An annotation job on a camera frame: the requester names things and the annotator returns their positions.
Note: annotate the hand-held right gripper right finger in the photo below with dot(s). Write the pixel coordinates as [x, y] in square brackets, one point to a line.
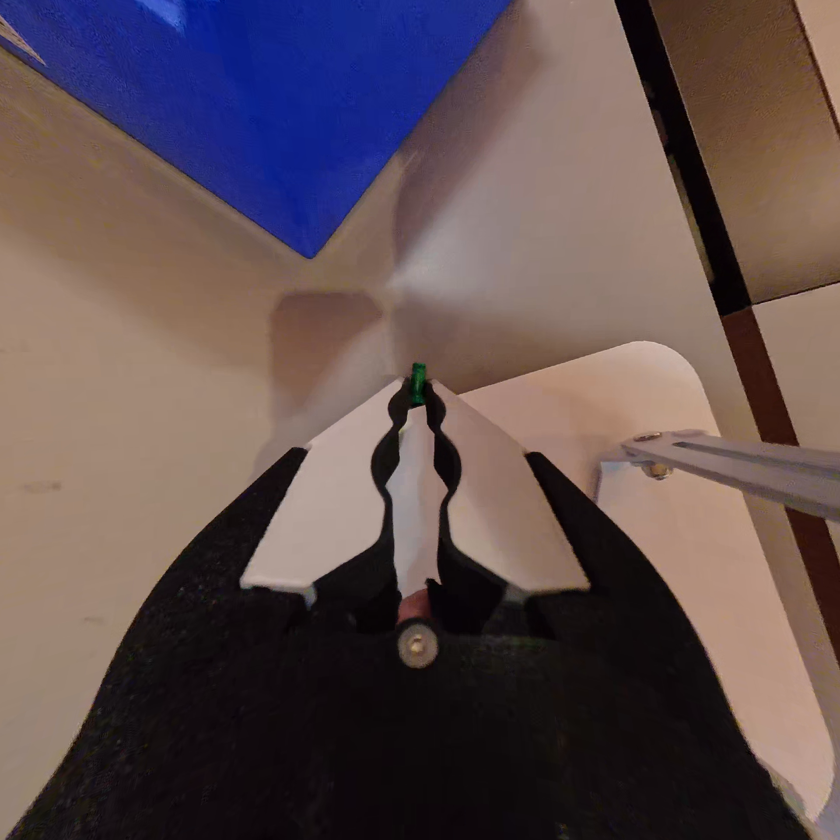
[512, 518]

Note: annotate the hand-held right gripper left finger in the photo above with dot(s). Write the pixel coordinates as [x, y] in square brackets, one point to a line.
[321, 518]

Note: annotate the small green piece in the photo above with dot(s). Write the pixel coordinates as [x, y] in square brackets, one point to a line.
[418, 387]

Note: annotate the blue parts bin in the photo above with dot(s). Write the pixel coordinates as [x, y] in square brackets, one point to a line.
[262, 98]

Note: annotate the white document stand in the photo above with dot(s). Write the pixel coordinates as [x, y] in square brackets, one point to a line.
[656, 590]

